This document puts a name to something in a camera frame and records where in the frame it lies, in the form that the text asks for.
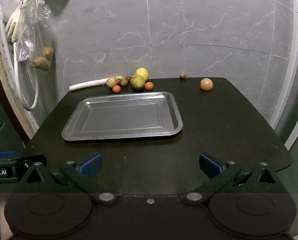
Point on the red jujube right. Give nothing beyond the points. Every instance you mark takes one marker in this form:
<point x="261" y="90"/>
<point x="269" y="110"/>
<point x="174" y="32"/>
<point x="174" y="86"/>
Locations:
<point x="128" y="78"/>

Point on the clear plastic bag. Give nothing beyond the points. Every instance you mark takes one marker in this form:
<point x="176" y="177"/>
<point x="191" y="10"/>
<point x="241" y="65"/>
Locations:
<point x="34" y="30"/>

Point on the yellow lemon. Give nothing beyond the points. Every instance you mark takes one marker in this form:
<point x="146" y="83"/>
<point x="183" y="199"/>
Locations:
<point x="143" y="72"/>

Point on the small brown kiwi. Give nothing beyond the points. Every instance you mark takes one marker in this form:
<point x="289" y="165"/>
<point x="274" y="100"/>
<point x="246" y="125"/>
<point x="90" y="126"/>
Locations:
<point x="182" y="75"/>
<point x="124" y="82"/>

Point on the small brown kiwi far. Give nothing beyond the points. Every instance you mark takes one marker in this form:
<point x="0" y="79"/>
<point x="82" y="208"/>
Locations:
<point x="182" y="75"/>

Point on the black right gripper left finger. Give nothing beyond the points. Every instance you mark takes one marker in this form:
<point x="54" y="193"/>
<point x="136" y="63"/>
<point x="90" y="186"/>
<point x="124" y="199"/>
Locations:
<point x="71" y="185"/>

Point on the ginger root in bag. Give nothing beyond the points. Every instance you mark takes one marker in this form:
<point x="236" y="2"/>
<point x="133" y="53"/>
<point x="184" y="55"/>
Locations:
<point x="43" y="62"/>

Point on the orange tangerine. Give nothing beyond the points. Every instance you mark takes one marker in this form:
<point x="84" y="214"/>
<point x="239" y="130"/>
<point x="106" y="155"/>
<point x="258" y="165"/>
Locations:
<point x="149" y="86"/>
<point x="116" y="89"/>

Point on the metal baking tray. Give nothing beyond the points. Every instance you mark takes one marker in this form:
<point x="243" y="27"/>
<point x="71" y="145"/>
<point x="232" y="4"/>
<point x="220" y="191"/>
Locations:
<point x="124" y="116"/>

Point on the white rubber glove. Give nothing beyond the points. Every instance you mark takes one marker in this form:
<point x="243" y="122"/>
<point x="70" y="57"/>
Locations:
<point x="11" y="28"/>

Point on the white green leek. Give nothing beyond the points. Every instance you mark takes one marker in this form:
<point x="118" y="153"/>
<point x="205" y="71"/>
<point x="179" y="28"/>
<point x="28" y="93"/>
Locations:
<point x="99" y="82"/>

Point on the round tan passion fruit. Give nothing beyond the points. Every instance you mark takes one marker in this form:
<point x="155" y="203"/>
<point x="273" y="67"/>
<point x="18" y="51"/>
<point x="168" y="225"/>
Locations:
<point x="206" y="84"/>

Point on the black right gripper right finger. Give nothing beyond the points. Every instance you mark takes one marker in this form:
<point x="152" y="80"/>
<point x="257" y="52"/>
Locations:
<point x="231" y="177"/>

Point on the striped tan melon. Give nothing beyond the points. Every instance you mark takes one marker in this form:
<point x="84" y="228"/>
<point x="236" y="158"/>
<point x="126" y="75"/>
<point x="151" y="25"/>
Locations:
<point x="111" y="82"/>

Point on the green yellow pear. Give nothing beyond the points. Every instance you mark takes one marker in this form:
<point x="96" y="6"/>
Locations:
<point x="137" y="82"/>

